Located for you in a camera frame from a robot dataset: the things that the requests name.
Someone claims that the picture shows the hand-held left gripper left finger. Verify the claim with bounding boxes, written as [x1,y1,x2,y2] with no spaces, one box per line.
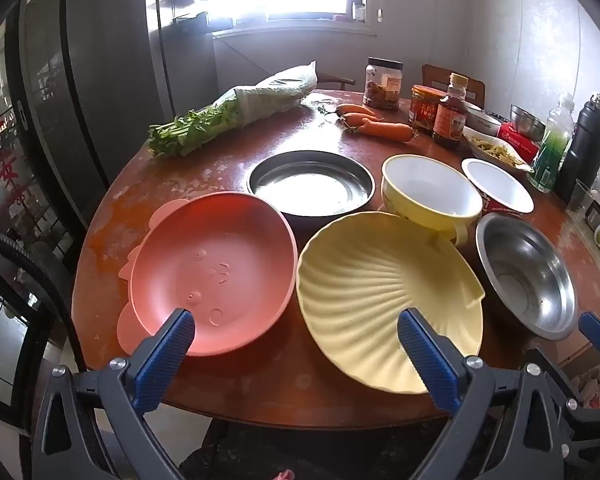
[32,308,197,480]

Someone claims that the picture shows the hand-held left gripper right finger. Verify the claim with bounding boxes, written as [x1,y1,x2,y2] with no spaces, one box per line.
[397,308,566,480]

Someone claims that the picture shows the yellow shell-shaped plate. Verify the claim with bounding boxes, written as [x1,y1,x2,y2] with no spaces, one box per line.
[296,211,486,395]

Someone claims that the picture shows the pink plate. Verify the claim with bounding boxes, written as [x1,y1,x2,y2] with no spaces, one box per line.
[116,192,297,358]

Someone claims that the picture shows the stainless steel bowl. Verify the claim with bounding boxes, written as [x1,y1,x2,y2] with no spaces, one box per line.
[475,212,579,341]

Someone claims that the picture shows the yellow bowl with handle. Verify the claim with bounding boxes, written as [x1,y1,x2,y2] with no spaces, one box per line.
[381,154,483,246]

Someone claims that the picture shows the white bowl red outside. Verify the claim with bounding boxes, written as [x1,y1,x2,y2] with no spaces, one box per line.
[461,158,535,218]

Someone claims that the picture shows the round metal plate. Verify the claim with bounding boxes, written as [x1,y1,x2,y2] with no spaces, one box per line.
[246,150,377,219]

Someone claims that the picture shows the glass cup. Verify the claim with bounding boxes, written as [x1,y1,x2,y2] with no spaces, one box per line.
[566,178,600,216]

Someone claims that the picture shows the black thermos flask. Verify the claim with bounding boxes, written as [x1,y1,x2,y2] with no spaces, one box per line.
[554,93,600,204]

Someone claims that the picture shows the green drink bottle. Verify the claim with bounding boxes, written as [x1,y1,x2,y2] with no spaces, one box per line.
[527,92,576,193]

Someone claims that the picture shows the red tissue pack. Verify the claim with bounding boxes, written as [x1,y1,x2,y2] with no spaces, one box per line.
[496,122,541,163]

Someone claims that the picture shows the white dish with food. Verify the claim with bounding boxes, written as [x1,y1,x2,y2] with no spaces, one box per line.
[462,127,531,173]

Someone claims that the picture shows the small steel bowl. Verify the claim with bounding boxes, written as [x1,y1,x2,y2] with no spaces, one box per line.
[510,105,548,142]

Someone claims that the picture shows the glass door red characters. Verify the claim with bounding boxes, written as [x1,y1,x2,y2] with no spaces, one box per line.
[0,0,96,411]

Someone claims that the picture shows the carrot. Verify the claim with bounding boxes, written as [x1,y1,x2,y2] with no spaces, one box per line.
[341,113,381,129]
[352,120,415,142]
[336,103,378,118]

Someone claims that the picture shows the sauce bottle orange cap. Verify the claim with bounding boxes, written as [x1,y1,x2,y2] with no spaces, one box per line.
[433,73,470,151]

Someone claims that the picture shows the small white printed bowl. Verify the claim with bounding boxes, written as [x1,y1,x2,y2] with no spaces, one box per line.
[462,101,503,133]

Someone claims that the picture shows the red sauce jar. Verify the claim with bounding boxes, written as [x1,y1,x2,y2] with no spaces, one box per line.
[409,84,448,136]

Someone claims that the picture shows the celery in plastic bag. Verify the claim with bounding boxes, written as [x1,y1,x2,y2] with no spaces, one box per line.
[147,60,318,157]

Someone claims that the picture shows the grey refrigerator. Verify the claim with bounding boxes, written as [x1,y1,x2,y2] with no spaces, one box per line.
[17,0,216,226]

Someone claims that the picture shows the clear jar black lid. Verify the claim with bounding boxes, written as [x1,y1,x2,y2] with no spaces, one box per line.
[362,56,404,111]

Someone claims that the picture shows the wooden chair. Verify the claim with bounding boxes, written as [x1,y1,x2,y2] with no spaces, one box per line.
[422,64,486,106]
[317,72,356,91]

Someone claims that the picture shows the black cable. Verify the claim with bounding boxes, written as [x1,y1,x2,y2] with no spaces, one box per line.
[0,224,87,372]

